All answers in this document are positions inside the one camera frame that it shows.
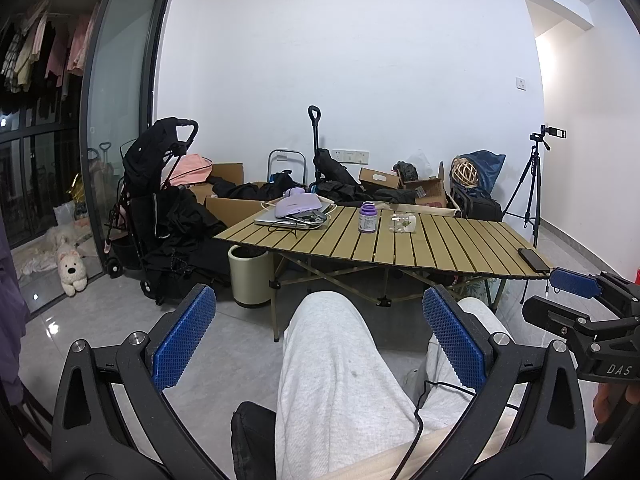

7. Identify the row of hanging clothes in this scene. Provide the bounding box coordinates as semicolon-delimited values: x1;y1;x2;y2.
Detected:
0;0;102;102

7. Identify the purple bottle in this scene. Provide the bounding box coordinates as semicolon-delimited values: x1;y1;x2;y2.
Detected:
358;201;379;234

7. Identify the wicker ball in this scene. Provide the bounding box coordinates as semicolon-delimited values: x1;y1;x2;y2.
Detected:
450;156;482;189

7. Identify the open cardboard box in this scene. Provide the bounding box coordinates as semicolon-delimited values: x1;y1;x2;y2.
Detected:
402;162;449;209

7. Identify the black tripod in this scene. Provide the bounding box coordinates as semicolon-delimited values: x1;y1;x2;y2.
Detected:
501;141;551;249

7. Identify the person's right hand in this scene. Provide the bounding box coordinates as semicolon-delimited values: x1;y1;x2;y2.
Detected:
593;384;617;425

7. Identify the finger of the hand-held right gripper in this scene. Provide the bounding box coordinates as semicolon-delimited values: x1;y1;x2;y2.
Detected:
521;295;640;347
549;267;640;319

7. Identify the white fluffy cloth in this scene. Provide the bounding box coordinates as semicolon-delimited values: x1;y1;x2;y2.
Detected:
42;225;79;252

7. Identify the black clothes pile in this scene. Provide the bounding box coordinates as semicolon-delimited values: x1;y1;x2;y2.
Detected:
212;170;301;202
319;182;419;206

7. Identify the black wagon handle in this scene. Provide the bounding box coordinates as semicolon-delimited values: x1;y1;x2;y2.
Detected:
308;105;324;192

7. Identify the blue cushion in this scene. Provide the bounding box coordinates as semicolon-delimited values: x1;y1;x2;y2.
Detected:
457;149;506;194

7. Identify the sliding glass door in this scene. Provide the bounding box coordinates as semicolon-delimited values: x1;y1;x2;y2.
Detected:
79;0;172;282

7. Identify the black cloth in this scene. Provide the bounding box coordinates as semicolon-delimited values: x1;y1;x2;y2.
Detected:
230;400;279;480

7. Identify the silver laptop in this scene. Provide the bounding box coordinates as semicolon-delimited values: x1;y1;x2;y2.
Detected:
254;209;332;231

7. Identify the black jacket pile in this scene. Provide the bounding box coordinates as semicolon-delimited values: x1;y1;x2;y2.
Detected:
150;187;236;293

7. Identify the cardboard box with handle hole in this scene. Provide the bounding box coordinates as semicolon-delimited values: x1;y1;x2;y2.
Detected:
358;167;401;190

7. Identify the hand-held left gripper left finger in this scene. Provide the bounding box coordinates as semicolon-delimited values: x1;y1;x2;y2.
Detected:
50;282;226;480

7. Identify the gold foil bag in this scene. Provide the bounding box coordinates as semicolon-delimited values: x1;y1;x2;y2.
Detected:
67;172;89;207

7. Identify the cream trash bin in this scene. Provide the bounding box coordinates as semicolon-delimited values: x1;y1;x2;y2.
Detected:
228;245;274;309

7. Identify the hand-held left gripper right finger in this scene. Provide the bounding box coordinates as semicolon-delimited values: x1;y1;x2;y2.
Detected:
415;286;587;480

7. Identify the black cable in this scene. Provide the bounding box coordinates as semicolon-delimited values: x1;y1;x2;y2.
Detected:
399;379;482;480

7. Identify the translucent plastic bag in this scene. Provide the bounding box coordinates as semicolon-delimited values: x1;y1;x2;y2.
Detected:
53;202;77;229

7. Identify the white cable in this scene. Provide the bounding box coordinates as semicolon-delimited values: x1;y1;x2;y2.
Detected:
259;201;283;234

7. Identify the dark green bag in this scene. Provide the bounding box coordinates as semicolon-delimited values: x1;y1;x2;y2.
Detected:
392;161;419;184

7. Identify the purple cap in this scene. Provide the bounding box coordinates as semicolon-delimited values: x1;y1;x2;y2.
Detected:
274;195;322;219

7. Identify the white plush dog toy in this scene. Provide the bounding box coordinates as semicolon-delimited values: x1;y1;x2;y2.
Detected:
56;246;90;297

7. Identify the black suitcase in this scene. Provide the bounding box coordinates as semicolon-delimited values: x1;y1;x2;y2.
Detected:
452;187;504;222

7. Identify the white plastic bag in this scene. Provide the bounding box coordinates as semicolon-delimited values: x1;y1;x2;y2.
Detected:
407;149;436;181

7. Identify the black stroller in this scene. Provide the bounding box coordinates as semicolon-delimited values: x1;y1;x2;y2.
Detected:
102;117;201;306

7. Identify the white wall socket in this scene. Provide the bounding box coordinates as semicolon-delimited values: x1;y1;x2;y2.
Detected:
332;148;370;165

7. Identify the wooden slat folding table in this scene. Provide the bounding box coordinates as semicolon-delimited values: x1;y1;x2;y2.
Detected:
212;203;553;343

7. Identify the black smartphone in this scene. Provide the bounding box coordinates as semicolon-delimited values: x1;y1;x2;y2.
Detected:
517;248;552;271

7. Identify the large cardboard box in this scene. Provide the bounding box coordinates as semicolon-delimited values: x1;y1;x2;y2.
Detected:
205;194;282;229

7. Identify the silver folding stool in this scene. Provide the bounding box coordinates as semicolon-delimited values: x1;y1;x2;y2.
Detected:
267;149;308;184

